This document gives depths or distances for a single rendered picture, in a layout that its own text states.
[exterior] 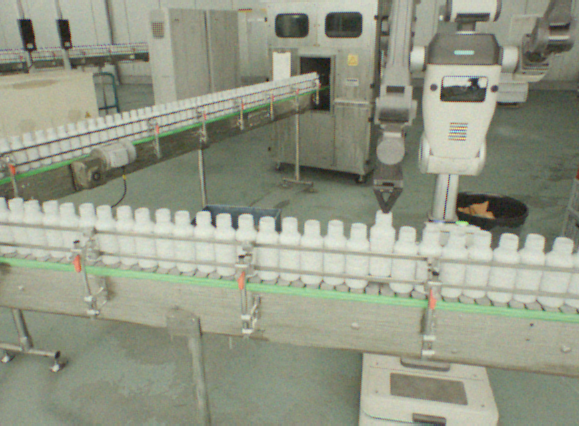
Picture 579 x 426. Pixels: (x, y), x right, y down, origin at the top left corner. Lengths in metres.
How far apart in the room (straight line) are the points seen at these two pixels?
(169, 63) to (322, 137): 2.99
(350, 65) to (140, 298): 3.75
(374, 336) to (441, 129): 0.76
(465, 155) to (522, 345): 0.69
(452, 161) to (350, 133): 3.20
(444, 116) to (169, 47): 5.74
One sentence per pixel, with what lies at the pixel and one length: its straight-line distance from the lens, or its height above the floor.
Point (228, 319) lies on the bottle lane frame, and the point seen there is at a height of 0.88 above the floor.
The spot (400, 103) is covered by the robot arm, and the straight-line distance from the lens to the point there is 0.99.
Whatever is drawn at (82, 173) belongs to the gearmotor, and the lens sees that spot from 2.47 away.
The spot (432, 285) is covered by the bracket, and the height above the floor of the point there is 1.08.
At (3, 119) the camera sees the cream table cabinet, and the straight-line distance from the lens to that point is 4.93.
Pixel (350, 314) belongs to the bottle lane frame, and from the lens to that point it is 1.17.
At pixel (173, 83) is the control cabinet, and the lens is 7.02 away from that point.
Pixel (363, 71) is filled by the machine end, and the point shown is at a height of 1.19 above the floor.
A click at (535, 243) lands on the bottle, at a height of 1.16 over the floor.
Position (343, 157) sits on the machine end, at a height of 0.28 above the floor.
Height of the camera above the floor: 1.62
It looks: 23 degrees down
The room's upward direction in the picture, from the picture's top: 1 degrees counter-clockwise
